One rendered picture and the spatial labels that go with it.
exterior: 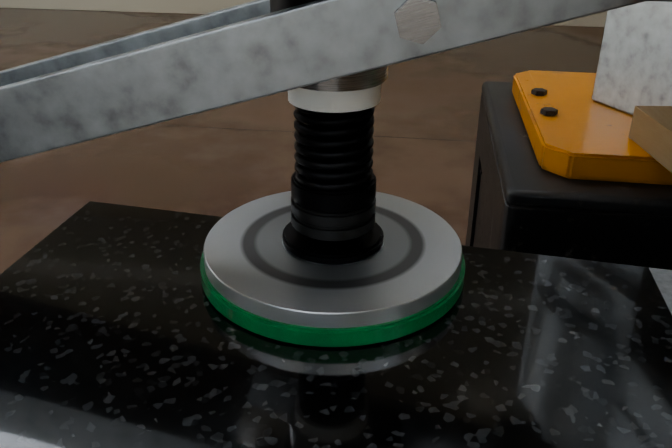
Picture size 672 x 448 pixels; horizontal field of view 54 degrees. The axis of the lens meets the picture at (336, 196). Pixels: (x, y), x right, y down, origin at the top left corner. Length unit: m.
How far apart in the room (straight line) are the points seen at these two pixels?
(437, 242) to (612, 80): 0.73
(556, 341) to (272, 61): 0.28
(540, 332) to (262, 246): 0.22
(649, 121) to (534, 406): 0.65
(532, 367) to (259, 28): 0.29
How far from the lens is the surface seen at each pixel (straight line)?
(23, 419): 0.46
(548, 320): 0.53
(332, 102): 0.47
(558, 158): 1.00
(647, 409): 0.47
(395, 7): 0.42
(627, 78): 1.20
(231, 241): 0.55
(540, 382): 0.47
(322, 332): 0.47
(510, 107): 1.32
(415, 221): 0.58
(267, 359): 0.46
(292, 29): 0.43
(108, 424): 0.44
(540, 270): 0.59
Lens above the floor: 1.11
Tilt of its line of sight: 25 degrees down
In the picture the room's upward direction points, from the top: 1 degrees clockwise
